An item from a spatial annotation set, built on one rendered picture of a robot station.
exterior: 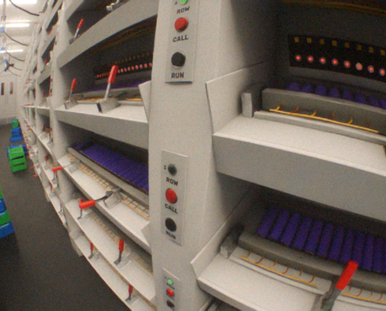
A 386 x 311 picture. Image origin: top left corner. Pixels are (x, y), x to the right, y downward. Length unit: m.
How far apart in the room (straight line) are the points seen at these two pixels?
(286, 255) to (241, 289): 0.07
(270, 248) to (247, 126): 0.17
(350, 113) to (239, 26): 0.15
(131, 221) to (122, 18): 0.37
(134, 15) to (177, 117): 0.20
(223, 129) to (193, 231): 0.13
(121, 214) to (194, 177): 0.24
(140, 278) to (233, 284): 0.30
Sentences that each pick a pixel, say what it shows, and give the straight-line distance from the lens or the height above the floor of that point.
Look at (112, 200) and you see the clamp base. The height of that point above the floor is 0.53.
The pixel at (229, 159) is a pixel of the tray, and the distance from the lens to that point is 0.19.
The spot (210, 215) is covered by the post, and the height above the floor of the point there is 0.62.
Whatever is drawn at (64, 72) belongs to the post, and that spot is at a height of 0.86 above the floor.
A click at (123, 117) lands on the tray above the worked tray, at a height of 0.72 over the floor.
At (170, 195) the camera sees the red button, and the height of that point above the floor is 0.63.
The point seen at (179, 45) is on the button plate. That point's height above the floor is 0.80.
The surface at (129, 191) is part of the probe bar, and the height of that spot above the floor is 0.56.
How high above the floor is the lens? 0.74
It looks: 15 degrees down
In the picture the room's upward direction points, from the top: 4 degrees clockwise
